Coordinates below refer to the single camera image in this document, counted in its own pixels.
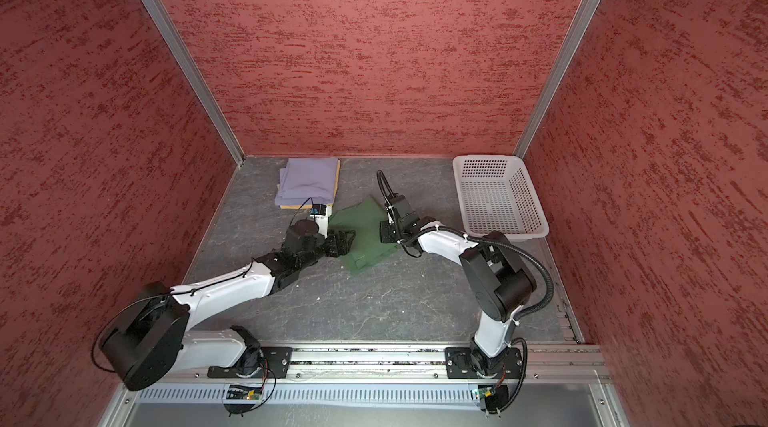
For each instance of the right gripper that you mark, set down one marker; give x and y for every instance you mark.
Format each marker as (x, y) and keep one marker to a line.
(384, 231)

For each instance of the left corner aluminium post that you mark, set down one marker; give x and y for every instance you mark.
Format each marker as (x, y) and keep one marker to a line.
(184, 59)

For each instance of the white plastic basket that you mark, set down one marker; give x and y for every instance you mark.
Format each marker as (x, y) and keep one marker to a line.
(496, 193)

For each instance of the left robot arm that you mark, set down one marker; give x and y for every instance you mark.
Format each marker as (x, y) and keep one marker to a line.
(158, 333)

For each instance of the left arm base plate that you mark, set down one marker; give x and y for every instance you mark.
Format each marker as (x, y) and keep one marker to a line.
(270, 361)

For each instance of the yellow skirt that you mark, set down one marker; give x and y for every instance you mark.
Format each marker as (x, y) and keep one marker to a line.
(291, 206)

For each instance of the aluminium front rail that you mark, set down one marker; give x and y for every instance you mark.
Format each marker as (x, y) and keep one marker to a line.
(554, 363)

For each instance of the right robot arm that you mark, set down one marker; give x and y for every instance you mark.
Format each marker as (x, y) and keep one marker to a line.
(500, 281)

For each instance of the right corner aluminium post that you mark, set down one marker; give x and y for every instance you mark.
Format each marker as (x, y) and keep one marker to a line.
(570, 44)

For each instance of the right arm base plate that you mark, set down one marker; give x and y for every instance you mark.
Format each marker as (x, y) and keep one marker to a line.
(462, 362)

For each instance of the left small circuit board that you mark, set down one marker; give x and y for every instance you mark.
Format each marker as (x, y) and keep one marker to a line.
(238, 393)

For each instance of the right small circuit board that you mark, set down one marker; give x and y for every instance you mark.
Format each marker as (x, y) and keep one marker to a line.
(490, 394)

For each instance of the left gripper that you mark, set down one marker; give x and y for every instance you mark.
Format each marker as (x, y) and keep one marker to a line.
(344, 246)

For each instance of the green skirt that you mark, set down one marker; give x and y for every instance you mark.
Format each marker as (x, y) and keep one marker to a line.
(367, 250)

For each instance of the small circuit board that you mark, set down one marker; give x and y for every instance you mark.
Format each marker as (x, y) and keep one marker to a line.
(238, 393)
(490, 394)

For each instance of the corner aluminium post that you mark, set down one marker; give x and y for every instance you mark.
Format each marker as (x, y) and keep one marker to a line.
(570, 44)
(184, 59)

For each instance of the lavender skirt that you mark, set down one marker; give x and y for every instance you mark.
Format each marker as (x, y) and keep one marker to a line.
(307, 180)

